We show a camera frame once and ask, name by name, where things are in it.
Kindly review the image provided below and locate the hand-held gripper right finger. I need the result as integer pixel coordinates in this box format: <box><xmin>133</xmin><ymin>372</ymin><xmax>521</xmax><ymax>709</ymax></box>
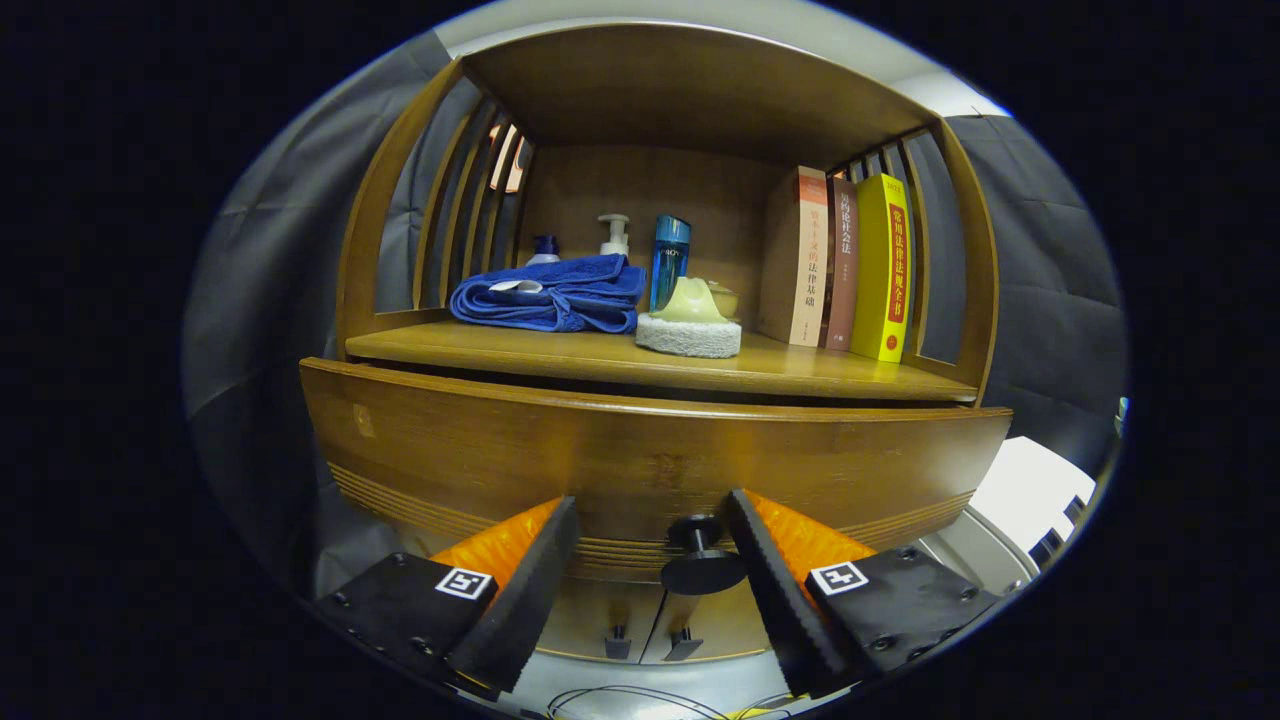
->
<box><xmin>722</xmin><ymin>488</ymin><xmax>1001</xmax><ymax>701</ymax></box>

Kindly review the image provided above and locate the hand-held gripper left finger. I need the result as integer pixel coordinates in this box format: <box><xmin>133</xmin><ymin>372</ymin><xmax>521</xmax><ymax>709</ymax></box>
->
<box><xmin>313</xmin><ymin>495</ymin><xmax>583</xmax><ymax>701</ymax></box>

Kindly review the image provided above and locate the wooden drawer with black knob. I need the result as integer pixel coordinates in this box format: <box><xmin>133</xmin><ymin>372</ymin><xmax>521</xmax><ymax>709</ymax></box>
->
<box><xmin>298</xmin><ymin>357</ymin><xmax>1014</xmax><ymax>598</ymax></box>

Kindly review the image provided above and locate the green-handled scrubbing brush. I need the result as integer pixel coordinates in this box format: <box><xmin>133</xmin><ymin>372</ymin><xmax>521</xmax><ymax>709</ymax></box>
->
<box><xmin>635</xmin><ymin>276</ymin><xmax>743</xmax><ymax>359</ymax></box>

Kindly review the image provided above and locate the wooden cabinet door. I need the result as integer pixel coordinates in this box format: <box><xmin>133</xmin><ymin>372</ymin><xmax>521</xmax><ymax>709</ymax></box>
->
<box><xmin>640</xmin><ymin>590</ymin><xmax>776</xmax><ymax>663</ymax></box>
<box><xmin>535</xmin><ymin>578</ymin><xmax>666</xmax><ymax>663</ymax></box>

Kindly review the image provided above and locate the wooden countertop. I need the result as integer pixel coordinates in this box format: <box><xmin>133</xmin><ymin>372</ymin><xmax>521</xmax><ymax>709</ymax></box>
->
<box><xmin>345</xmin><ymin>320</ymin><xmax>979</xmax><ymax>403</ymax></box>

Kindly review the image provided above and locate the wooden cabinet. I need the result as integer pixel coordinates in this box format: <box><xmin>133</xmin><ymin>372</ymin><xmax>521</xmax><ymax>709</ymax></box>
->
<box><xmin>298</xmin><ymin>22</ymin><xmax>1014</xmax><ymax>666</ymax></box>

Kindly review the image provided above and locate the white table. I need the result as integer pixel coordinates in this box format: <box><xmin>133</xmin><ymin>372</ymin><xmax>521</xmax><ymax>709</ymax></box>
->
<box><xmin>920</xmin><ymin>435</ymin><xmax>1101</xmax><ymax>591</ymax></box>

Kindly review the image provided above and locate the folded blue towel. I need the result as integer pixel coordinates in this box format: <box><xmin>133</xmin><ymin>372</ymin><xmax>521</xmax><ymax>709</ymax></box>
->
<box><xmin>449</xmin><ymin>253</ymin><xmax>648</xmax><ymax>334</ymax></box>

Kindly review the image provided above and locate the brown book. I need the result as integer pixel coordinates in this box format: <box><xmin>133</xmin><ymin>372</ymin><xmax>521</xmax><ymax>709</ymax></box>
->
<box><xmin>820</xmin><ymin>178</ymin><xmax>861</xmax><ymax>352</ymax></box>

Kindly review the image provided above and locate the beige book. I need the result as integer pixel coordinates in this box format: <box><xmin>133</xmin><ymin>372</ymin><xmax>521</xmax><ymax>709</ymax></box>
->
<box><xmin>755</xmin><ymin>166</ymin><xmax>830</xmax><ymax>348</ymax></box>

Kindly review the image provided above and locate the yellow book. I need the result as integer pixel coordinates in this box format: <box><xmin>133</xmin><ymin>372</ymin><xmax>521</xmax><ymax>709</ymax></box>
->
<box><xmin>850</xmin><ymin>173</ymin><xmax>913</xmax><ymax>363</ymax></box>

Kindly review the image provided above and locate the tall blue glass bottle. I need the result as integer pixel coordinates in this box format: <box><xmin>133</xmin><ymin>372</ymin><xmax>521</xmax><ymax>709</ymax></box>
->
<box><xmin>649</xmin><ymin>214</ymin><xmax>692</xmax><ymax>313</ymax></box>

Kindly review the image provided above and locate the black cable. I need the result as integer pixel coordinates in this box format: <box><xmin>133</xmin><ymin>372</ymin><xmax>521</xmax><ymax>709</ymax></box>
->
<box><xmin>545</xmin><ymin>684</ymin><xmax>731</xmax><ymax>720</ymax></box>

